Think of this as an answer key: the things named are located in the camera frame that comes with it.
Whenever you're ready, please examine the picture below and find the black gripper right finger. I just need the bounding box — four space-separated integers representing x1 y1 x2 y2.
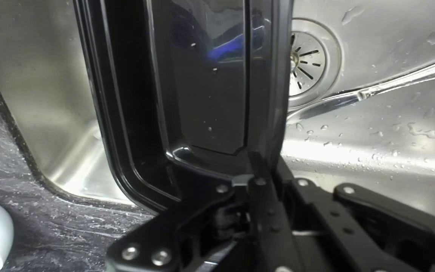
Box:
276 159 435 272

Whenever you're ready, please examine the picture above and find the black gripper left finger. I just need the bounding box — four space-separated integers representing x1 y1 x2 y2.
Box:
106 152 305 272

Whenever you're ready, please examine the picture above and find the black rectangular plastic bowl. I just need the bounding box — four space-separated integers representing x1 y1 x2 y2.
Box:
73 0 296 214

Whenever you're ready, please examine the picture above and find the stainless steel sink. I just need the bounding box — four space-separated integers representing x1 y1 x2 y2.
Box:
0 0 435 224

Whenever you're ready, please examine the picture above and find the round metal sink drain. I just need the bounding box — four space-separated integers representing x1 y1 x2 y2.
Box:
287 16 343 110

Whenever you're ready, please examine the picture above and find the silver table knife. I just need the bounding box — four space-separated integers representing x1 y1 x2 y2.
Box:
287 51 435 122

